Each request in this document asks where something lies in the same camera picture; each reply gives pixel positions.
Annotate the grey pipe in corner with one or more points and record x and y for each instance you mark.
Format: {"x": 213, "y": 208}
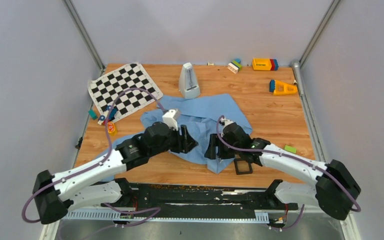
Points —
{"x": 296, "y": 67}

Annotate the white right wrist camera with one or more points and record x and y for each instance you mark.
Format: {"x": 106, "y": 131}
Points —
{"x": 224, "y": 122}

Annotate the small green block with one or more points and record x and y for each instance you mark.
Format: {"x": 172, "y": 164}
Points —
{"x": 290, "y": 149}

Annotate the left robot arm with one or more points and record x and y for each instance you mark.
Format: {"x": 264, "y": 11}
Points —
{"x": 57, "y": 194}

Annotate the light blue shirt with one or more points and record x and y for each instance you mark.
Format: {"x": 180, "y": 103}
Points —
{"x": 200, "y": 115}

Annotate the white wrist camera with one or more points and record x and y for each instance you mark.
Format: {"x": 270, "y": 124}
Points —
{"x": 224, "y": 122}
{"x": 170, "y": 118}

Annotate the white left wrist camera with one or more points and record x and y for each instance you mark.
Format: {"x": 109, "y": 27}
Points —
{"x": 170, "y": 118}

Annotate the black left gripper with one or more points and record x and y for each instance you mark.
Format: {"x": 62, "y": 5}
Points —
{"x": 185, "y": 143}

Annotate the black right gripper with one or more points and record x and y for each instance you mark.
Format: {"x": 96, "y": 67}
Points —
{"x": 214, "y": 141}

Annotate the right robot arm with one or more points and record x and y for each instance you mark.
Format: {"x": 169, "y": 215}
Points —
{"x": 327, "y": 185}

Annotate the white metronome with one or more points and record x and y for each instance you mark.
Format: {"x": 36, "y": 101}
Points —
{"x": 188, "y": 83}

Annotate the teal small block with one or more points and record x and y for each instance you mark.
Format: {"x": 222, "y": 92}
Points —
{"x": 92, "y": 114}

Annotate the black white checkerboard mat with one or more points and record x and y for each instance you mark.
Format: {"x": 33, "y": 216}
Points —
{"x": 129, "y": 86}

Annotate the right black square frame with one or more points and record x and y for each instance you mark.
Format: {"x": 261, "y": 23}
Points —
{"x": 242, "y": 167}

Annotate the yellow blue toy wedge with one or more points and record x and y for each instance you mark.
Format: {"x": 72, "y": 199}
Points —
{"x": 279, "y": 88}

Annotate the yellow round toy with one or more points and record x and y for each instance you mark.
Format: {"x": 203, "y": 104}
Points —
{"x": 111, "y": 128}

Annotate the white green blue blocks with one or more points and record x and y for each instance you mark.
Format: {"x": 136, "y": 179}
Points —
{"x": 235, "y": 66}

